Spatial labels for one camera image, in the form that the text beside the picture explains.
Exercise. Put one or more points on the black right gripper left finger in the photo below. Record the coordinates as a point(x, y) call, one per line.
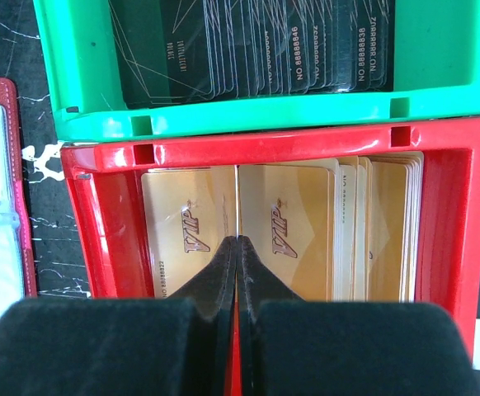
point(180, 345)

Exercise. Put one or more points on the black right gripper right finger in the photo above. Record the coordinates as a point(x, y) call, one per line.
point(290, 346)

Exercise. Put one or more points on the gold VIP credit card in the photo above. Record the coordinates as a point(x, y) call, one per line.
point(237, 202)

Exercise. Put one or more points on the gold card stack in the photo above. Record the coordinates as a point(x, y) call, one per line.
point(329, 229)

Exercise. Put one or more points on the black card stack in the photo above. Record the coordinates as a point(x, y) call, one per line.
point(181, 52)

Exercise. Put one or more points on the red plastic bin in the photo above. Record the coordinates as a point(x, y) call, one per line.
point(102, 183)

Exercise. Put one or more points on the green plastic bin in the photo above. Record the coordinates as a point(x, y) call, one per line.
point(436, 74)

